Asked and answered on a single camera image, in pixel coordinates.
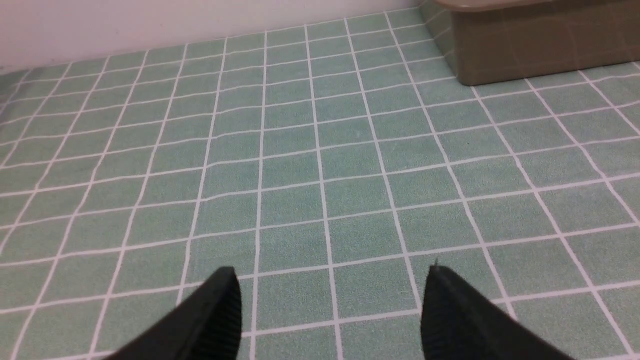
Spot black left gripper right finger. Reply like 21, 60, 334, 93
420, 265, 570, 360

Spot green checkered tablecloth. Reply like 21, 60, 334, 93
0, 7, 639, 360

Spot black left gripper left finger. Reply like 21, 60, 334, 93
107, 266, 243, 360

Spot olive green plastic bin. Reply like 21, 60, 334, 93
417, 0, 640, 85

